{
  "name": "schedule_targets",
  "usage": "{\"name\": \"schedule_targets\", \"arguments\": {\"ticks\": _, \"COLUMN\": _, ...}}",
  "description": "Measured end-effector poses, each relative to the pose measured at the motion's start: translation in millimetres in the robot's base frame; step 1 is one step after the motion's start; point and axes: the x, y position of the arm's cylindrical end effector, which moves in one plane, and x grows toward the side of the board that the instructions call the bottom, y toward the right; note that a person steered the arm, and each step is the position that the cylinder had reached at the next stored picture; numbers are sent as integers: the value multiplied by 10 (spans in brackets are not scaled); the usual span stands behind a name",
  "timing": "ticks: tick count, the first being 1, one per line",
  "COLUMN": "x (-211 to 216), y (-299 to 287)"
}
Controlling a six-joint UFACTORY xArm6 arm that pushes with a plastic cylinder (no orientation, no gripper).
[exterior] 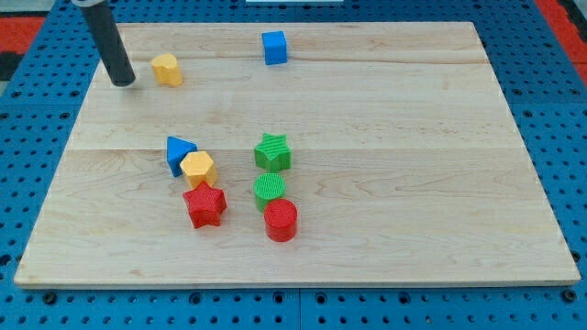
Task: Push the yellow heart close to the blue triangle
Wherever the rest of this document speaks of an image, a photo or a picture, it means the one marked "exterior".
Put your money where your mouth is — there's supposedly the blue cube block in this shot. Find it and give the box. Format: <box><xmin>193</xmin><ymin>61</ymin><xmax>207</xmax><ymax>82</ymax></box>
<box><xmin>261</xmin><ymin>31</ymin><xmax>288</xmax><ymax>65</ymax></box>

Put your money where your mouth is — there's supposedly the light wooden board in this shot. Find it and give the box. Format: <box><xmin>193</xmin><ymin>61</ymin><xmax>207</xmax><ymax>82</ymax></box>
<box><xmin>14</xmin><ymin>22</ymin><xmax>581</xmax><ymax>290</ymax></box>

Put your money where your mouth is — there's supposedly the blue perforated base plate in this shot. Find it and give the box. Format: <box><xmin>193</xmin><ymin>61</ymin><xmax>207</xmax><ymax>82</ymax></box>
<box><xmin>1</xmin><ymin>1</ymin><xmax>586</xmax><ymax>329</ymax></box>

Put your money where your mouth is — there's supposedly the yellow hexagon block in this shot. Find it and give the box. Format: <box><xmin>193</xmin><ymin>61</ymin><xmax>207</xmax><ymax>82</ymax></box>
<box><xmin>180</xmin><ymin>151</ymin><xmax>218</xmax><ymax>189</ymax></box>

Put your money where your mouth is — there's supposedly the yellow heart block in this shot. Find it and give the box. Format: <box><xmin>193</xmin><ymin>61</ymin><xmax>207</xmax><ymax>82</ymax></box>
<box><xmin>150</xmin><ymin>53</ymin><xmax>183</xmax><ymax>87</ymax></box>

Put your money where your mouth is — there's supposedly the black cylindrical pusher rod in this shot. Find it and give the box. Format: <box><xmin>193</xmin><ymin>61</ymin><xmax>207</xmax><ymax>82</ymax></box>
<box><xmin>72</xmin><ymin>0</ymin><xmax>136</xmax><ymax>87</ymax></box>

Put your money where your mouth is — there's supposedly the red cylinder block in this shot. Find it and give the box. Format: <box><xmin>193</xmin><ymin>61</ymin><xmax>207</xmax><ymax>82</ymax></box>
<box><xmin>263</xmin><ymin>198</ymin><xmax>298</xmax><ymax>242</ymax></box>

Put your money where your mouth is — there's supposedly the red star block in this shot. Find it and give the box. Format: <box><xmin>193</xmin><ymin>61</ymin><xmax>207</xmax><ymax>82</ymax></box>
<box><xmin>183</xmin><ymin>181</ymin><xmax>227</xmax><ymax>229</ymax></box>

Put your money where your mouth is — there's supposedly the green cylinder block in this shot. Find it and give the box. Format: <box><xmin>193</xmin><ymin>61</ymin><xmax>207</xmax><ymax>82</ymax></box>
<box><xmin>253</xmin><ymin>173</ymin><xmax>286</xmax><ymax>212</ymax></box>

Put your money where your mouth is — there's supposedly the green star block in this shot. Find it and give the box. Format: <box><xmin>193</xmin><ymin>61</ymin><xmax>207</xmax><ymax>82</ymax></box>
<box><xmin>253</xmin><ymin>133</ymin><xmax>292</xmax><ymax>172</ymax></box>

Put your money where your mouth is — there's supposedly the blue triangle block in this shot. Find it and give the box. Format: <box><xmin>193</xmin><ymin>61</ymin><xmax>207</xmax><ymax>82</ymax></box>
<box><xmin>166</xmin><ymin>137</ymin><xmax>197</xmax><ymax>177</ymax></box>

